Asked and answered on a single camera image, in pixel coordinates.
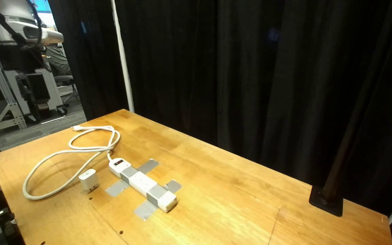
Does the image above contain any grey tape strip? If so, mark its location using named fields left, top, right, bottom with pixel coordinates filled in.
left=105, top=159, right=160, bottom=197
left=134, top=180, right=182, bottom=221

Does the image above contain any office chair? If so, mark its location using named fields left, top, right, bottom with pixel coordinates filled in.
left=54, top=74, right=79, bottom=116

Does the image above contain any black pole with base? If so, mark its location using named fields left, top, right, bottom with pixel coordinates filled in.
left=309, top=85, right=382, bottom=217

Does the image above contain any white charger head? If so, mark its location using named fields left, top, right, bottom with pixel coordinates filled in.
left=79, top=169, right=100, bottom=192

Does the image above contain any aluminium frame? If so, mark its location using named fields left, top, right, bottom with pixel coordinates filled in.
left=0, top=48, right=28, bottom=132

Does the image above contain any person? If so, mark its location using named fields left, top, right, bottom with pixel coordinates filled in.
left=45, top=44, right=72, bottom=77

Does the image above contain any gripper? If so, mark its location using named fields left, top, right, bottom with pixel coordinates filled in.
left=0, top=44, right=51, bottom=118

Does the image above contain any white power strip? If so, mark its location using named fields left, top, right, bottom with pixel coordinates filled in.
left=109, top=158, right=178, bottom=213

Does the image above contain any white cable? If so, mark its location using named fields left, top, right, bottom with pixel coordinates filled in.
left=22, top=125, right=121, bottom=200

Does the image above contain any black curtain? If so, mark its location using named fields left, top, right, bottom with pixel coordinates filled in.
left=48, top=0, right=392, bottom=218

